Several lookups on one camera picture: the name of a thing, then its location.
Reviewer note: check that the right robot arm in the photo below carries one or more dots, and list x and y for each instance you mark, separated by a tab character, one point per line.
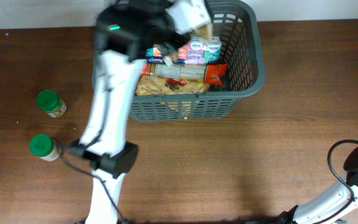
335	202

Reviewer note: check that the yellow instant coffee bag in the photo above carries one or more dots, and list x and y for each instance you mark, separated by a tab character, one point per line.
163	99

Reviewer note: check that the orange spaghetti pasta packet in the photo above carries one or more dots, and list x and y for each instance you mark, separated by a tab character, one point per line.
208	74

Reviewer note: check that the dark grey plastic basket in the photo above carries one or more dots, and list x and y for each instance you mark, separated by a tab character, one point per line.
234	22

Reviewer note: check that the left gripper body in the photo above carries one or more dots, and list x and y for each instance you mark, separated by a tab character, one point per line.
169	40

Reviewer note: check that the white blue tissue pack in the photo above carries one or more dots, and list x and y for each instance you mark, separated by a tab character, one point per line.
196	52

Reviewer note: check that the brown pastry snack bag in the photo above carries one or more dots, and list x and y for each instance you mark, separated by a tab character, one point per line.
205	32

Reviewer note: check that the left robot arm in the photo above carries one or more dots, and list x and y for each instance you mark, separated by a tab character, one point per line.
123	34

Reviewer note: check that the green lid jar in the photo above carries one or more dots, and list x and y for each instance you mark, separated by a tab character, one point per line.
45	147
51	103

